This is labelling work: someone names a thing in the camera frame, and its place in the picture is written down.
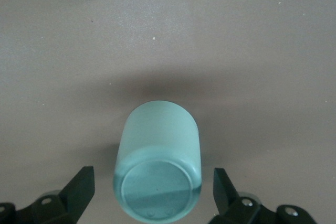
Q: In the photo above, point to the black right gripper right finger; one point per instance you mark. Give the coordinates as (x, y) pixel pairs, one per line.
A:
(225, 192)

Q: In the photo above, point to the teal frosted plastic cup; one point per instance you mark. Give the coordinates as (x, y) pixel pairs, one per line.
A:
(160, 140)

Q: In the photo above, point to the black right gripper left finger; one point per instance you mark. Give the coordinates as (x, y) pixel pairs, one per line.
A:
(78, 192)

